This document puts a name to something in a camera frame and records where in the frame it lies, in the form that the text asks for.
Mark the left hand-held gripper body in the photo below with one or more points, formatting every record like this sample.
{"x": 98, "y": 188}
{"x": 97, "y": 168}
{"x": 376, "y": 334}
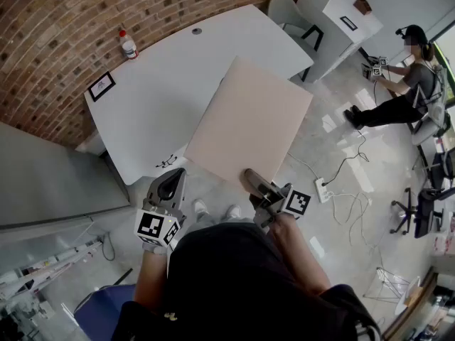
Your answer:
{"x": 153, "y": 226}

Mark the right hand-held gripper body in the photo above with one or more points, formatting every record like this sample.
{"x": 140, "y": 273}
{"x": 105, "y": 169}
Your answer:
{"x": 284, "y": 201}

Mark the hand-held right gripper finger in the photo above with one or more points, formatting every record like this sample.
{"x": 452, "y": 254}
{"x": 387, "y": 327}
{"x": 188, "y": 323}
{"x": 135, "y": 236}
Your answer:
{"x": 257, "y": 183}

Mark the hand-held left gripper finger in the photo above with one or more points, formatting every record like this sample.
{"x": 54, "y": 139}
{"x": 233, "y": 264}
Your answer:
{"x": 182, "y": 187}
{"x": 153, "y": 192}

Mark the beige board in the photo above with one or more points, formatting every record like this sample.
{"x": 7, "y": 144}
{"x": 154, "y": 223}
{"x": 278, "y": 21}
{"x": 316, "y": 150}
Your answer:
{"x": 249, "y": 119}

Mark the person's right forearm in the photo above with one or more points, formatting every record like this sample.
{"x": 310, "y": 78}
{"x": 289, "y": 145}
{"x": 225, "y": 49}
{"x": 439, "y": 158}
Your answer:
{"x": 298, "y": 254}

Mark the person's left forearm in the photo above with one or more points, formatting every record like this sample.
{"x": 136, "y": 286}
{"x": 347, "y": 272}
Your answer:
{"x": 151, "y": 282}

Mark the person's left hand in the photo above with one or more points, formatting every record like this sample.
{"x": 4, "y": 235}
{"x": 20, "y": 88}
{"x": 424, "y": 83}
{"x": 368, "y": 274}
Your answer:
{"x": 154, "y": 250}

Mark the person's left shoe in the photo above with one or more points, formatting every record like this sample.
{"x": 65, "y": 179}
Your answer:
{"x": 200, "y": 207}

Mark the person's shoe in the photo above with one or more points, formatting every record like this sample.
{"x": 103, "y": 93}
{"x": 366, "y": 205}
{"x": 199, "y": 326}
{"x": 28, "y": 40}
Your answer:
{"x": 234, "y": 211}
{"x": 200, "y": 207}

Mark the person's right shoe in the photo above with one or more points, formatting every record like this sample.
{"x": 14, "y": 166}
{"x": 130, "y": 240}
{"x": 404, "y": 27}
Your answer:
{"x": 234, "y": 211}

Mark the white power strip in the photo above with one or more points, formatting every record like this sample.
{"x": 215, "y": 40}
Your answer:
{"x": 322, "y": 190}

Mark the person's grey trousers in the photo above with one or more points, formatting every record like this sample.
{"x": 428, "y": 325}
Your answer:
{"x": 206, "y": 220}

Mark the person's black shirt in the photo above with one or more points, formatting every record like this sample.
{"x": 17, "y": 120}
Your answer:
{"x": 241, "y": 286}

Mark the blue chair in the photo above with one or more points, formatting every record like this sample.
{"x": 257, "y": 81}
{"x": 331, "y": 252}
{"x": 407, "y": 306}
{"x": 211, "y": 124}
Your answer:
{"x": 103, "y": 311}

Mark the grey cabinet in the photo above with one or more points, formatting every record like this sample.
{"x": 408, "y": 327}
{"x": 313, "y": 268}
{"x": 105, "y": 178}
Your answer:
{"x": 53, "y": 179}

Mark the white table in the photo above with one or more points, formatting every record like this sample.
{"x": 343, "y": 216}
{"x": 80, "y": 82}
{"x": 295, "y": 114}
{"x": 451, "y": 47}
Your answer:
{"x": 160, "y": 84}

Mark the black office chair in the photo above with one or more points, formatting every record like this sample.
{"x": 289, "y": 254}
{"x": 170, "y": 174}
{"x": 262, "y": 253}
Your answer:
{"x": 424, "y": 213}

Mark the clear bottle with red cap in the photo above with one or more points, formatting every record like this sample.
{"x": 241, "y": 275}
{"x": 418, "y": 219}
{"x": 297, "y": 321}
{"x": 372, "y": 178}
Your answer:
{"x": 128, "y": 46}

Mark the white side desk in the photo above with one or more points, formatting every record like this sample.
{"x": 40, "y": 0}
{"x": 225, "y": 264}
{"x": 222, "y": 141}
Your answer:
{"x": 337, "y": 44}

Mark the grey chair with black legs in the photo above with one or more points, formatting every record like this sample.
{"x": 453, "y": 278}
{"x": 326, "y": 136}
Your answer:
{"x": 286, "y": 13}

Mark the brown box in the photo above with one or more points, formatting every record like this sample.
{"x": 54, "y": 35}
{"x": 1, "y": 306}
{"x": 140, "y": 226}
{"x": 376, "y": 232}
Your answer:
{"x": 363, "y": 5}

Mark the black picture frame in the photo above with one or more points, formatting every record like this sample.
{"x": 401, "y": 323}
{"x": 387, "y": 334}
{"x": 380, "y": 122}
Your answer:
{"x": 101, "y": 86}

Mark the small black frame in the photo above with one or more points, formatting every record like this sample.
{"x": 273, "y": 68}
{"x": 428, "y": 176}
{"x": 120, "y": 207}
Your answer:
{"x": 348, "y": 23}

